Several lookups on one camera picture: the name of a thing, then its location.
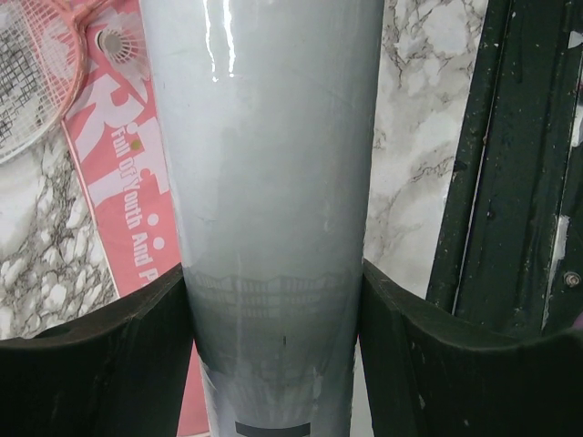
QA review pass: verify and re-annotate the white shuttlecock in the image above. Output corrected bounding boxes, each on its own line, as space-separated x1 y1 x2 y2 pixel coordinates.
96 6 150 81

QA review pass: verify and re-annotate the pink racket bag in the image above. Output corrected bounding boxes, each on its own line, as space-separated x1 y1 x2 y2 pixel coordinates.
65 1 210 436

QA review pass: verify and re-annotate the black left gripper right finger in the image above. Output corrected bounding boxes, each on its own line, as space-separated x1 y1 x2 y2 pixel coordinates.
359 263 582 436

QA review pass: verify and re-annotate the white shuttlecock tube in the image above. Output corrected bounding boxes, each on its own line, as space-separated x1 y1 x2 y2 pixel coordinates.
140 1 384 436

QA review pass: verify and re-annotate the pink badminton racket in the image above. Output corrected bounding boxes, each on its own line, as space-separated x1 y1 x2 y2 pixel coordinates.
0 0 108 142

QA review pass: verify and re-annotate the black base frame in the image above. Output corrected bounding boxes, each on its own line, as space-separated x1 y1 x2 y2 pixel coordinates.
426 1 582 339

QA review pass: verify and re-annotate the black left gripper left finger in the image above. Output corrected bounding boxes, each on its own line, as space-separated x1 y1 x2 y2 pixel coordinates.
1 266 193 436

